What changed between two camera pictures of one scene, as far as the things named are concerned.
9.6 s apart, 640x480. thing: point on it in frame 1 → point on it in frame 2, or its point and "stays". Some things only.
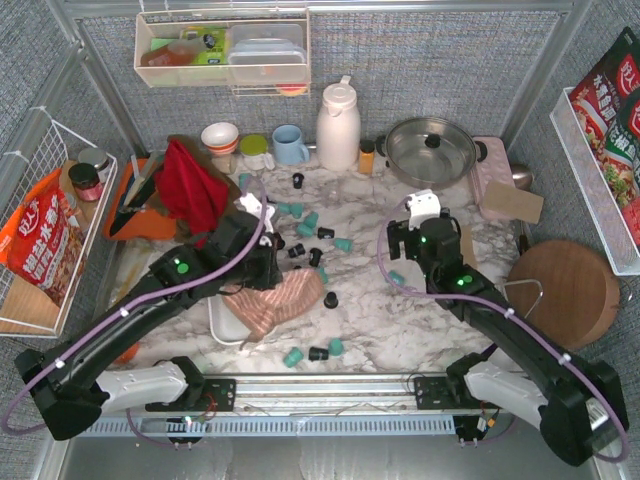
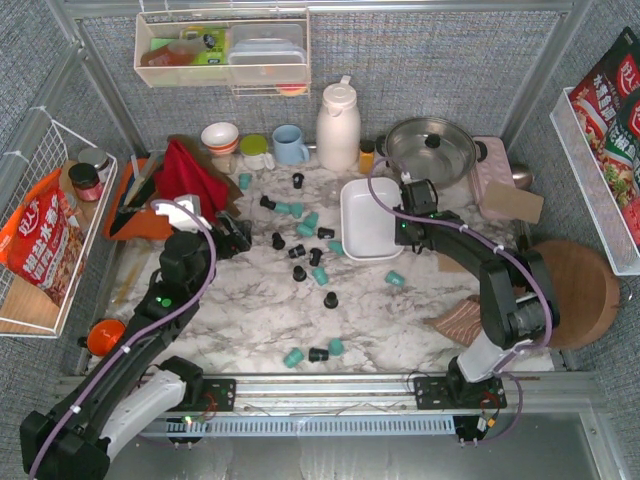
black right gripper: x=400 y=240 → x=417 y=196
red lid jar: x=86 y=181 stays
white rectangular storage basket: x=226 y=326 → x=368 y=230
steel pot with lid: x=429 y=153 stays
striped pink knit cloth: x=258 y=309 → x=460 y=321
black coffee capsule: x=331 y=300 stays
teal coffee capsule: x=336 y=346 stays
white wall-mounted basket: x=259 y=52 stays
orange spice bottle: x=366 y=156 stays
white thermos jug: x=338 y=127 stays
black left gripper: x=270 y=257 → x=232 y=235
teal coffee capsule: x=310 y=220 stays
